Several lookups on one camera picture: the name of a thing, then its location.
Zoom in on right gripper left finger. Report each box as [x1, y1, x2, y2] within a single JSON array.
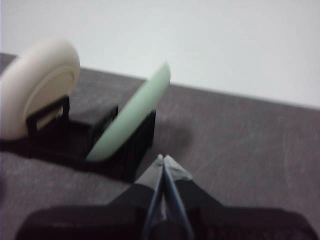
[[14, 154, 165, 240]]

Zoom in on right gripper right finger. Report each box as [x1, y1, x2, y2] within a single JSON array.
[[163, 154, 320, 240]]

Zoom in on black plate rack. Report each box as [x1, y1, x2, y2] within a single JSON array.
[[0, 96, 157, 182]]

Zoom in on pale green plate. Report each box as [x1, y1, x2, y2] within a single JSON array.
[[86, 61, 172, 162]]

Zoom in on cream white plate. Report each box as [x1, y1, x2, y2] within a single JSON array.
[[0, 38, 81, 140]]

